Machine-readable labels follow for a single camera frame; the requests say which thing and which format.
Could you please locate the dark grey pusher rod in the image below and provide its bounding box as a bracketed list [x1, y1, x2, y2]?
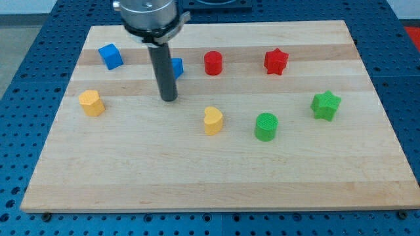
[148, 43, 178, 102]

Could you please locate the blue triangle block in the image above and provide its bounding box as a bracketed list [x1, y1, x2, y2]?
[171, 58, 184, 79]

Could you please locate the blue cube block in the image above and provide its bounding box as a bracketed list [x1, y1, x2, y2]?
[98, 44, 123, 70]

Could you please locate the red cylinder block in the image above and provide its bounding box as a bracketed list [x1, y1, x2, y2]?
[203, 50, 222, 75]

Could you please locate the yellow heart block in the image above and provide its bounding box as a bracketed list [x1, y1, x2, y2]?
[203, 106, 224, 136]

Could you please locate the yellow hexagon block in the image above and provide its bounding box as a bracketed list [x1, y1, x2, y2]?
[78, 90, 106, 117]

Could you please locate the red star block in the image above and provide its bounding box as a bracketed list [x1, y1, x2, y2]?
[264, 48, 289, 75]

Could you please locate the light wooden board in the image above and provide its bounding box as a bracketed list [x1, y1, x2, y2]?
[20, 20, 419, 213]

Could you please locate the green cylinder block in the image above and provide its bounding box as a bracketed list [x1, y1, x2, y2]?
[254, 113, 279, 142]

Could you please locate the green star block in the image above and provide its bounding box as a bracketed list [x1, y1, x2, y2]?
[310, 90, 342, 121]

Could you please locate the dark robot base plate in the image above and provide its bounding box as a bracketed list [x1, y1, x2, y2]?
[178, 0, 253, 10]

